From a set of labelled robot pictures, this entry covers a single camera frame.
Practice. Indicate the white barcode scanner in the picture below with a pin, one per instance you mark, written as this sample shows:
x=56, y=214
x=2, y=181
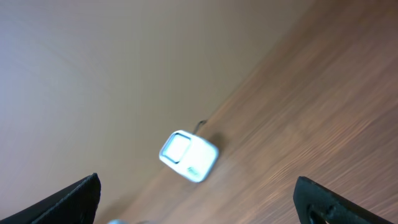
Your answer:
x=189, y=155

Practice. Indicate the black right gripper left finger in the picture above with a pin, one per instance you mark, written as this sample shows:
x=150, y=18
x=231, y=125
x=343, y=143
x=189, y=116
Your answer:
x=75, y=204

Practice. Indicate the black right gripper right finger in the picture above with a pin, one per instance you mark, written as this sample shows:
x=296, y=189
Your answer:
x=316, y=204

